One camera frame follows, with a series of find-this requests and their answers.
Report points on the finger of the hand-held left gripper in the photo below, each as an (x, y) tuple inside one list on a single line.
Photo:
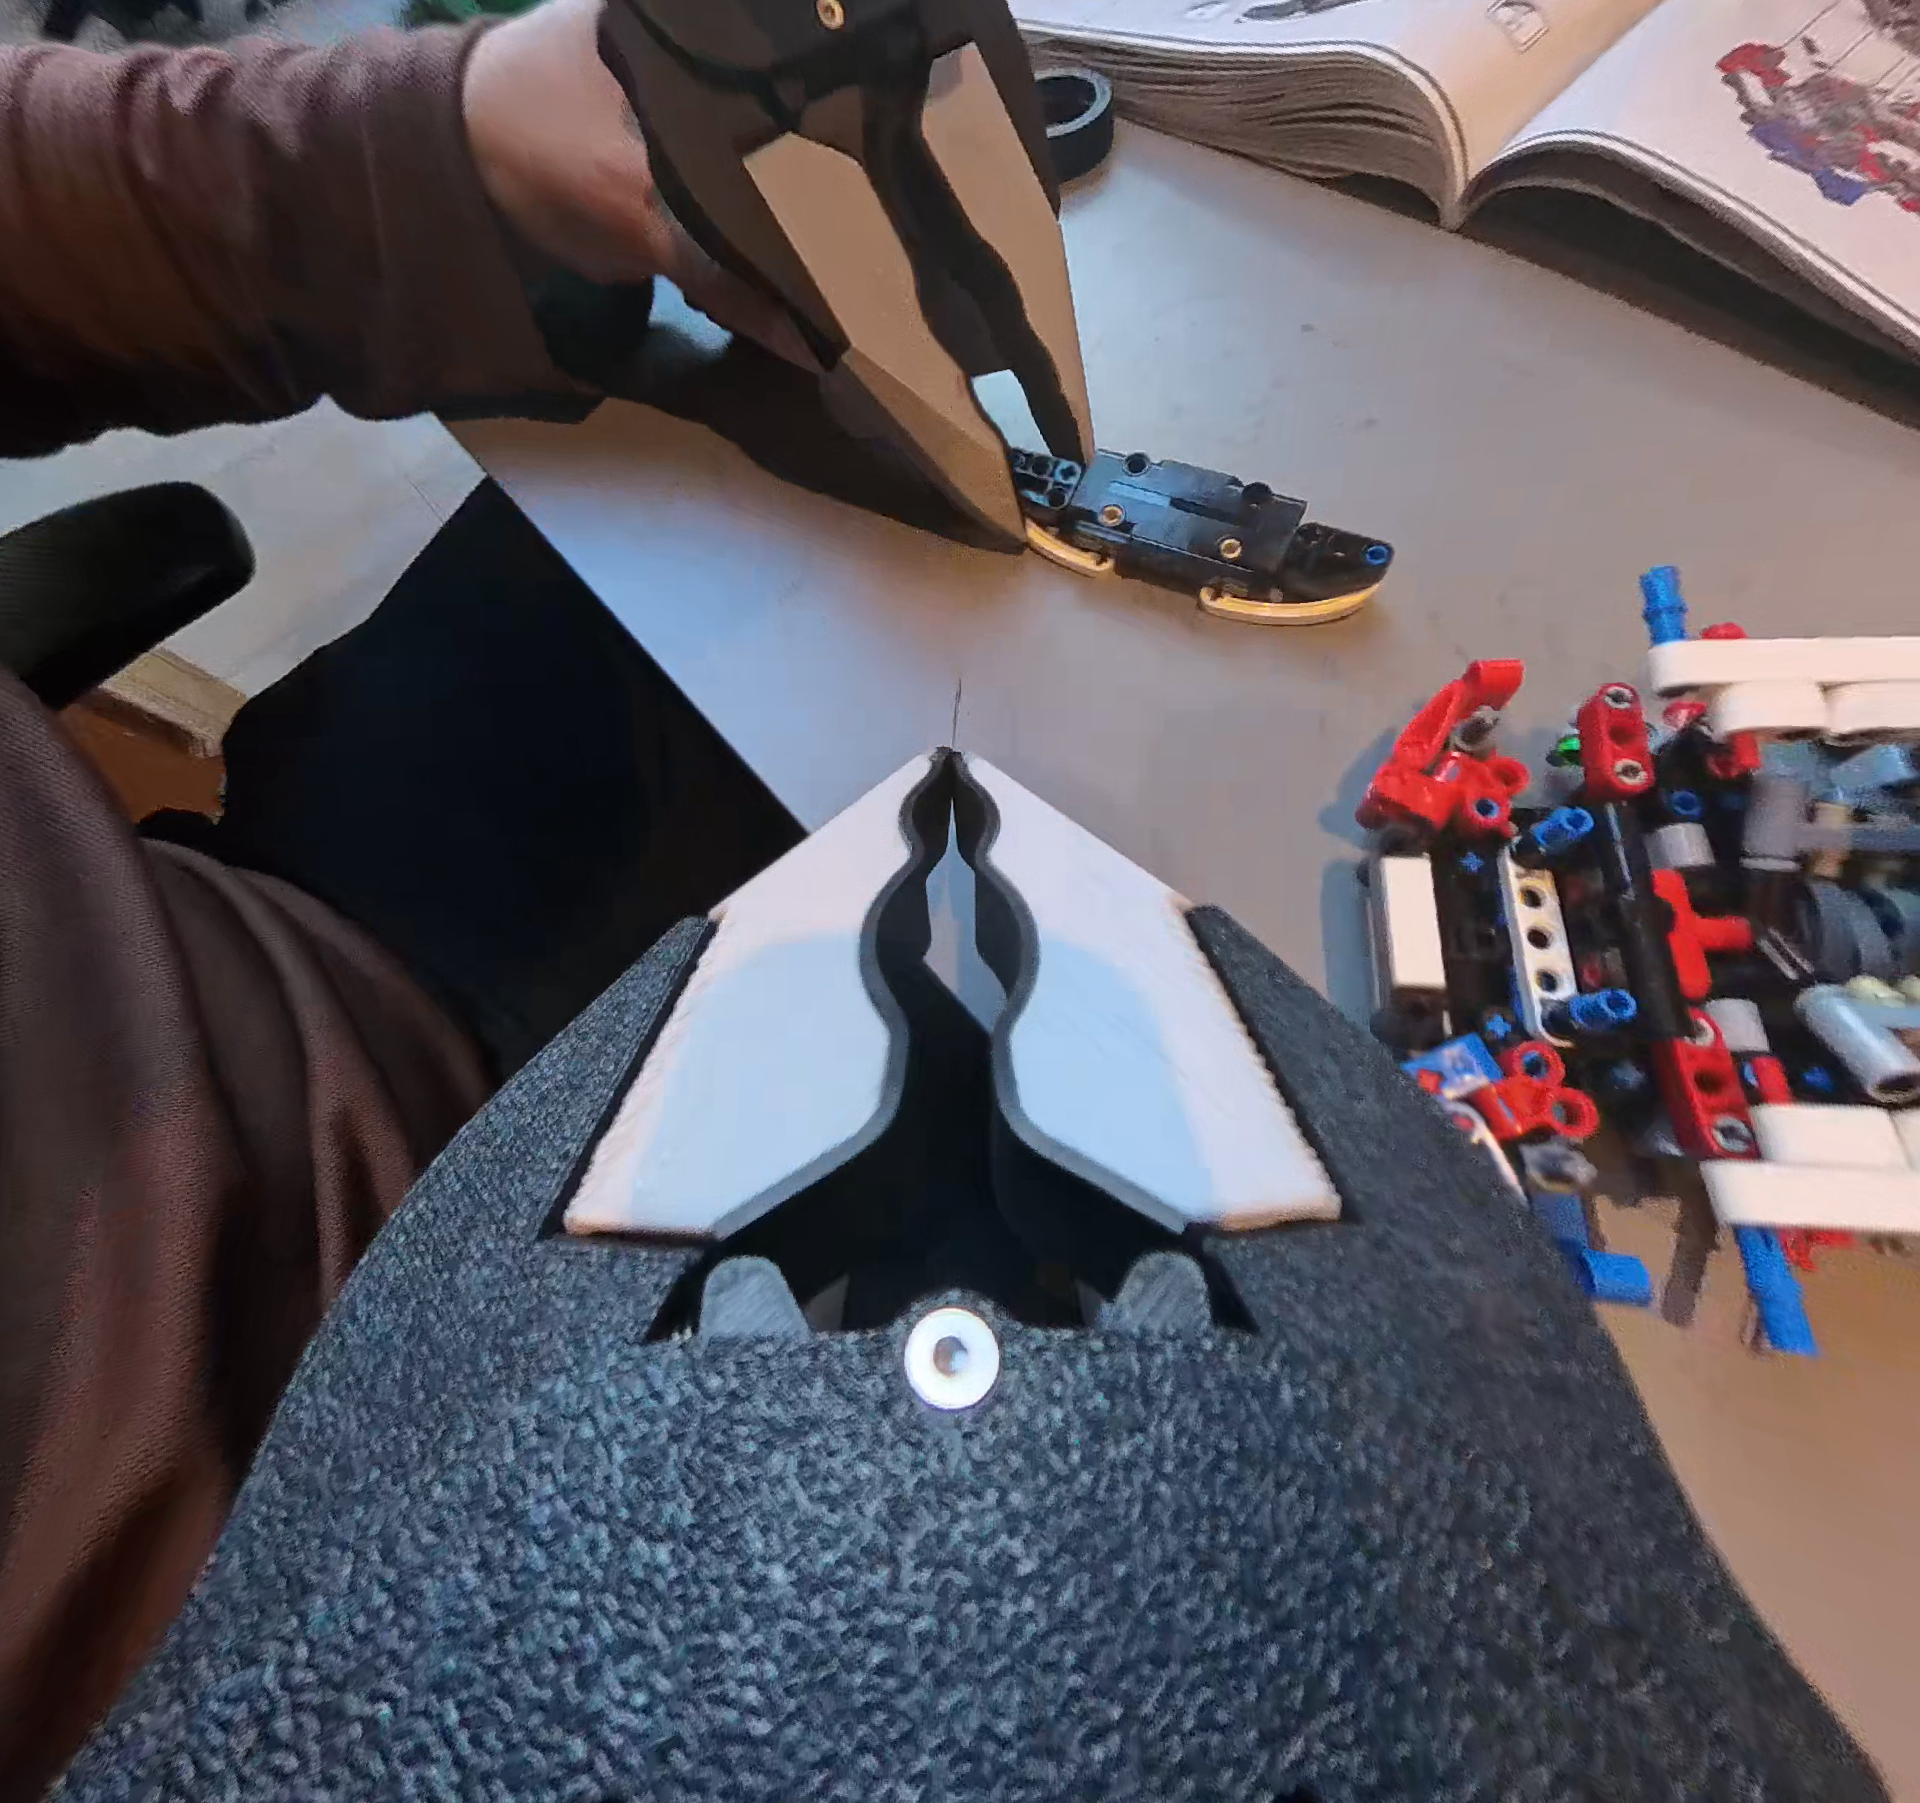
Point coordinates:
[(840, 273), (1021, 230)]

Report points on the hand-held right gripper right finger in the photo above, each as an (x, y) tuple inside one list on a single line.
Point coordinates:
[(1155, 1068)]

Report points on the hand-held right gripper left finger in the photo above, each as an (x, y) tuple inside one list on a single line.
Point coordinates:
[(750, 1068)]

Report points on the black white toy car panel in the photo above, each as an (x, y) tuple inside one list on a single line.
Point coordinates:
[(1199, 529)]

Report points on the person's left forearm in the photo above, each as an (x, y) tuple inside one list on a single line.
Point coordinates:
[(224, 213)]

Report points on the grey desk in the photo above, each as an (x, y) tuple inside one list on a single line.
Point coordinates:
[(1273, 365)]

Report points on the person's left hand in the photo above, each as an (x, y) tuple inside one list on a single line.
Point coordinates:
[(554, 153)]

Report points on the black toy tyre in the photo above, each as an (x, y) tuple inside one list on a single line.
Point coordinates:
[(1096, 109)]

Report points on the person's black pants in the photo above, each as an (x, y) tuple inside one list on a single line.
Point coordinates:
[(495, 753)]

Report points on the open instruction booklet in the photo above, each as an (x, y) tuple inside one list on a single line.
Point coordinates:
[(1425, 33)]

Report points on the toy brick car chassis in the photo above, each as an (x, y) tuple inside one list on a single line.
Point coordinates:
[(1618, 934)]

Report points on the person's brown shirt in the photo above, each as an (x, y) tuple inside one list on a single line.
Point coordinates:
[(149, 1158)]

